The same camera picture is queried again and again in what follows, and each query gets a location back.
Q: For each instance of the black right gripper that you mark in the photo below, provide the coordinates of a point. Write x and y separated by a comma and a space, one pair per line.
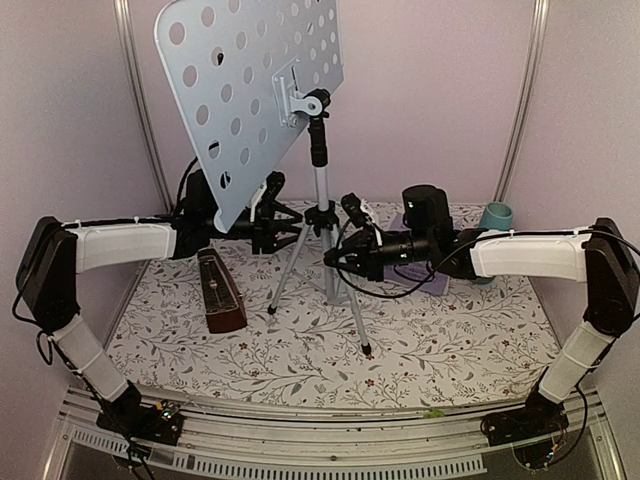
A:
365, 243

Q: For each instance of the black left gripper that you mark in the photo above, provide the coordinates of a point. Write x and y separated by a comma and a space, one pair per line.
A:
265, 231

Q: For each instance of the purple sheet music page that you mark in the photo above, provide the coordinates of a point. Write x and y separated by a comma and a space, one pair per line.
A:
411, 274

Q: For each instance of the light blue music stand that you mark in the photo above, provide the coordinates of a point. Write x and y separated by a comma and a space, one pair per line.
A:
248, 78

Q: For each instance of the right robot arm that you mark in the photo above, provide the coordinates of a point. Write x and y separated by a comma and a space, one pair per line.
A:
596, 255

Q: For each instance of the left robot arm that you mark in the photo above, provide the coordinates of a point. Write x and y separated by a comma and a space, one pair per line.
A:
57, 252

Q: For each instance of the brown wooden metronome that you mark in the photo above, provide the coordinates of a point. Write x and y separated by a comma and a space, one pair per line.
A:
223, 303

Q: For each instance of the floral patterned table mat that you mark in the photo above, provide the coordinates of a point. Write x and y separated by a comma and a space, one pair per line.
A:
475, 344

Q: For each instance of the teal cup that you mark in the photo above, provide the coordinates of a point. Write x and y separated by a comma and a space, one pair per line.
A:
496, 216

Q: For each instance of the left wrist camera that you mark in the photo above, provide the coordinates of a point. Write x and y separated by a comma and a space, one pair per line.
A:
263, 199

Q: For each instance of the aluminium base frame rail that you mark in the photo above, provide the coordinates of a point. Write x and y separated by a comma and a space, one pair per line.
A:
226, 439

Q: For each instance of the left aluminium frame post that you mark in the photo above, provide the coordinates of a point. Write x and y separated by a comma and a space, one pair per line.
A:
127, 42

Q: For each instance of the aluminium frame post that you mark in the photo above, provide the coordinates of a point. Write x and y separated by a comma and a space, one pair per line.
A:
531, 68
127, 42

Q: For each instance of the right aluminium frame post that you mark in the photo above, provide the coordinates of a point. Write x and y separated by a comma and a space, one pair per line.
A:
531, 68

